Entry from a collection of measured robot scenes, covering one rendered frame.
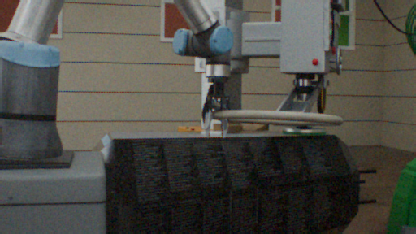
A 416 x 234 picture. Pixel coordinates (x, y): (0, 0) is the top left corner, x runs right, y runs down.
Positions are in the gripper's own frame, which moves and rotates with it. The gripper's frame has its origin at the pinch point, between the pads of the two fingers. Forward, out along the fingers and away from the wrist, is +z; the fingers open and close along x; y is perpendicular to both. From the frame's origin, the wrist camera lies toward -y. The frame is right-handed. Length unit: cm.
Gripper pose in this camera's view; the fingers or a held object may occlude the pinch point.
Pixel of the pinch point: (215, 134)
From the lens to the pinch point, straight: 170.5
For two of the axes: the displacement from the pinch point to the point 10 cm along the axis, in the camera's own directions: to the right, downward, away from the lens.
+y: 1.7, 0.0, -9.9
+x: 9.9, 0.2, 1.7
